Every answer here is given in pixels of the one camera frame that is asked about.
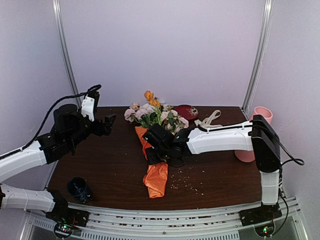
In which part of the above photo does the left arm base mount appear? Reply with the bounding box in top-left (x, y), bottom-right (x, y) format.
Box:
top-left (45, 198), bottom-right (90, 240)

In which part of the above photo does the pink cylindrical vase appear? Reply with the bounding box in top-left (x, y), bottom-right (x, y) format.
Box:
top-left (234, 106), bottom-right (274, 163)

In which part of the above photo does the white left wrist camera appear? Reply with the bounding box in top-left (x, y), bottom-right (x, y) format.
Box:
top-left (80, 91), bottom-right (100, 122)

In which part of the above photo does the left aluminium frame post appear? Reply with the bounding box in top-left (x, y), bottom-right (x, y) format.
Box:
top-left (52, 0), bottom-right (79, 95)

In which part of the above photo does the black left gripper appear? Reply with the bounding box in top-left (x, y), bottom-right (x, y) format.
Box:
top-left (66, 107), bottom-right (116, 149)

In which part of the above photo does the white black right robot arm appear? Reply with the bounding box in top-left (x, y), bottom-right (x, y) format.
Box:
top-left (142, 115), bottom-right (282, 221)

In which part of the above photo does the orange flower bouquet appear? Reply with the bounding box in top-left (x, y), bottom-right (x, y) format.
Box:
top-left (124, 90), bottom-right (189, 199)

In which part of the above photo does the dark blue cup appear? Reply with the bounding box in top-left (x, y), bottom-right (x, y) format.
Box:
top-left (66, 177), bottom-right (93, 204)

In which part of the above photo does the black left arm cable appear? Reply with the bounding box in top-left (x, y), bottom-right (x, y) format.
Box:
top-left (14, 84), bottom-right (103, 153)

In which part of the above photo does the grey printed ribbon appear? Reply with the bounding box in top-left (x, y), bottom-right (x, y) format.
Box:
top-left (194, 109), bottom-right (222, 129)

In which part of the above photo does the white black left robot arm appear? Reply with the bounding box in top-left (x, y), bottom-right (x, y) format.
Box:
top-left (0, 104), bottom-right (116, 222)

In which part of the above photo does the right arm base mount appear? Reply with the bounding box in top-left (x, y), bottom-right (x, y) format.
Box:
top-left (238, 205), bottom-right (282, 238)

